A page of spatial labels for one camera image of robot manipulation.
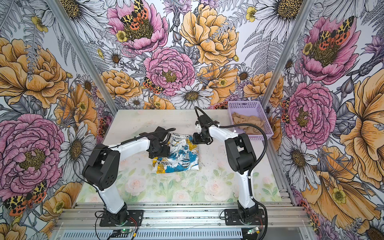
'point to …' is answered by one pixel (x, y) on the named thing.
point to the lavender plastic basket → (249, 112)
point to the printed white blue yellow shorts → (183, 156)
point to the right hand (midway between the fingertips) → (197, 145)
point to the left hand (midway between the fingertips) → (162, 156)
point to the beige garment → (238, 118)
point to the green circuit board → (126, 230)
